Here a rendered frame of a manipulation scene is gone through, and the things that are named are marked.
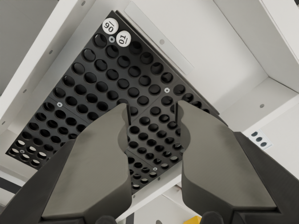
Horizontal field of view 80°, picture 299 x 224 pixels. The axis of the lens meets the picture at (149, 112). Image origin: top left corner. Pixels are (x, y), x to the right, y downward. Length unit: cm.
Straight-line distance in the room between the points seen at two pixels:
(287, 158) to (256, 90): 30
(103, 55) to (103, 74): 2
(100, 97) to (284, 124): 40
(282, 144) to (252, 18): 37
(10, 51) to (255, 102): 48
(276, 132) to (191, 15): 34
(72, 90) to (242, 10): 18
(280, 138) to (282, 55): 32
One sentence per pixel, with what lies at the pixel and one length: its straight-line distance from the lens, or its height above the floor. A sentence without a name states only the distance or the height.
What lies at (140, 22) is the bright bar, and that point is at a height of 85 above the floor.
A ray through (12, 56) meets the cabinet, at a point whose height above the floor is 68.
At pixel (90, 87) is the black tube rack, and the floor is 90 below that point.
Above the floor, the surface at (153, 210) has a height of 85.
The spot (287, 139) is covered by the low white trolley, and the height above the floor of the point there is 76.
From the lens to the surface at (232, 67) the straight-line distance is 28.
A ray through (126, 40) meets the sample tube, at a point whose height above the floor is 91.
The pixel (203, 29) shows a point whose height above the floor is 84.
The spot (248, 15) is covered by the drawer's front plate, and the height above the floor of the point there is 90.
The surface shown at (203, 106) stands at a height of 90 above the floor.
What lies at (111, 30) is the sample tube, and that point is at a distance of 17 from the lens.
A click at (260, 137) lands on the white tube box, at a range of 43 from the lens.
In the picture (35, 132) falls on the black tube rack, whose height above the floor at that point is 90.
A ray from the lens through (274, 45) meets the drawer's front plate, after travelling 21.
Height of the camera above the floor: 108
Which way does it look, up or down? 60 degrees down
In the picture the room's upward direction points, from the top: 178 degrees clockwise
